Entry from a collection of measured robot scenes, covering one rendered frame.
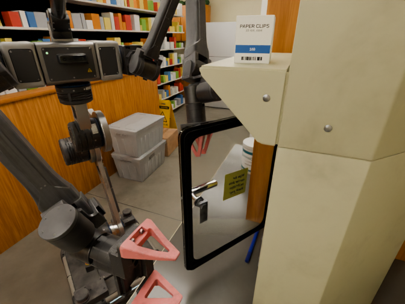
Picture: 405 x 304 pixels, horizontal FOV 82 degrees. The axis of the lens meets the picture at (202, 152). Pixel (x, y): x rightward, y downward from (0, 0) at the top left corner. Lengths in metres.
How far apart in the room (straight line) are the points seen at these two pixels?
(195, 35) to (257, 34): 0.42
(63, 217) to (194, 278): 0.44
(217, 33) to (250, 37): 5.11
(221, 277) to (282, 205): 0.41
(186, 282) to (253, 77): 0.58
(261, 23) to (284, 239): 0.32
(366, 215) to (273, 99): 0.22
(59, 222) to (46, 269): 1.84
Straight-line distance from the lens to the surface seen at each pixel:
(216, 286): 0.73
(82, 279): 1.75
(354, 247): 0.46
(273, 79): 0.31
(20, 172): 0.50
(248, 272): 0.76
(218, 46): 5.47
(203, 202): 0.53
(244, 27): 0.36
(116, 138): 2.75
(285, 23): 0.68
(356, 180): 0.36
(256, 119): 0.32
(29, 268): 2.33
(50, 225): 0.43
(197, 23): 0.79
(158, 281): 0.47
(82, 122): 1.14
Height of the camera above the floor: 1.55
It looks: 26 degrees down
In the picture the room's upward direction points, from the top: straight up
